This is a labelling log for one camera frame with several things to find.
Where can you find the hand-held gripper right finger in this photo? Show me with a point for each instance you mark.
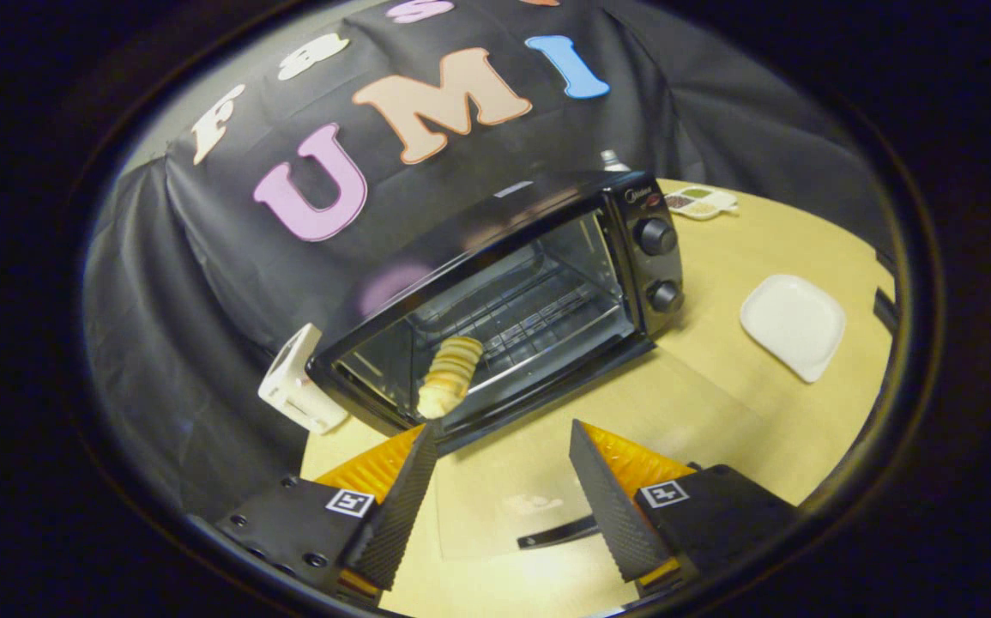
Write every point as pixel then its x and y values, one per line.
pixel 611 515

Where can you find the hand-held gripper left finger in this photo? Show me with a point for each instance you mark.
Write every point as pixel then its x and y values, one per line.
pixel 401 515

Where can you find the ridged bread roll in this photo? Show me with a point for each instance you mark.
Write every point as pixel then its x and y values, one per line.
pixel 448 378

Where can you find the black toaster oven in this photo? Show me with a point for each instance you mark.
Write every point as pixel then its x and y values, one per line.
pixel 649 266

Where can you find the white bread toaster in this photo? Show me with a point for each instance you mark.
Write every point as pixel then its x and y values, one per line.
pixel 293 386

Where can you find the white square plate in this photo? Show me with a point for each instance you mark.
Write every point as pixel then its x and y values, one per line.
pixel 791 326

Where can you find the white divided seasoning dish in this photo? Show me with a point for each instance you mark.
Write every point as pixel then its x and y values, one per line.
pixel 701 204

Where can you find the small grey-capped bottle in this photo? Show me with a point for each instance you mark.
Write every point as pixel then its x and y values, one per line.
pixel 611 160

